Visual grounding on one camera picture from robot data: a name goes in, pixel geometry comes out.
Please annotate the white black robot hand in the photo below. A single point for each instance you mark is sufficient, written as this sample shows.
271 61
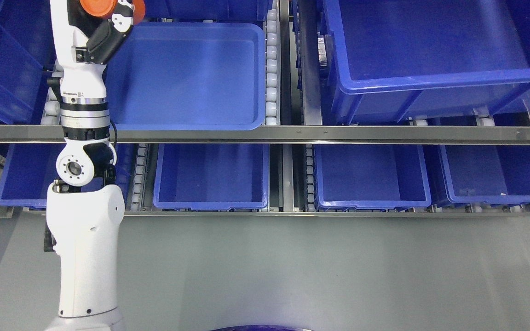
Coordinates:
84 46

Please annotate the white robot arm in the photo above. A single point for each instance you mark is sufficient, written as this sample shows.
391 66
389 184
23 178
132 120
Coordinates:
84 210

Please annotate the blue bin upper left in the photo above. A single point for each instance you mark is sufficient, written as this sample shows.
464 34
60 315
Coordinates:
26 58

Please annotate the shallow blue tray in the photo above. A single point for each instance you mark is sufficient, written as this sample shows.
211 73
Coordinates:
189 77

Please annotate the blue bin lower far left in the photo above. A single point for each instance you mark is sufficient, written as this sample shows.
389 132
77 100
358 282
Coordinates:
31 168

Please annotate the blue bin lower centre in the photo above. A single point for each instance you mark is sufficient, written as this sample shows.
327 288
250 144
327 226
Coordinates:
212 177

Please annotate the large blue bin upper right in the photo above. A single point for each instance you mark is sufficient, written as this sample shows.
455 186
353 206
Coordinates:
397 60

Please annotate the blue bin lower far right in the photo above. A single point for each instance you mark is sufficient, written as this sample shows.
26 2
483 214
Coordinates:
478 174

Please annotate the steel shelf front rail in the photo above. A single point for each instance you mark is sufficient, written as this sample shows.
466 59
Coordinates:
417 135

